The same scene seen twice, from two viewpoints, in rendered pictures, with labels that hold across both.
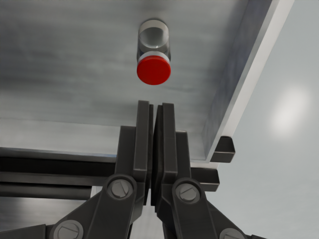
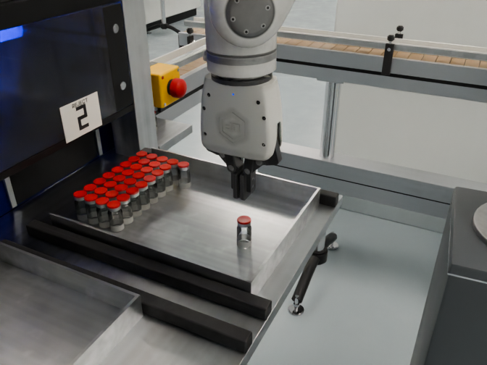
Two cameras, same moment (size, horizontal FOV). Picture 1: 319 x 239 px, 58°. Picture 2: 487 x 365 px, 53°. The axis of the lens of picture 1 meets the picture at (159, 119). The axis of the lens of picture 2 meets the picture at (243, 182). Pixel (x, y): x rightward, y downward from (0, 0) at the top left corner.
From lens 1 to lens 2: 73 cm
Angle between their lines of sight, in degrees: 104
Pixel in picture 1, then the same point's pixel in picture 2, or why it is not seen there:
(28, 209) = (28, 342)
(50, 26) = (201, 232)
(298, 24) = not seen: outside the picture
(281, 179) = not seen: outside the picture
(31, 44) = (188, 235)
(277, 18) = (302, 254)
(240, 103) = (280, 287)
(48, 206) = (54, 344)
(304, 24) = not seen: outside the picture
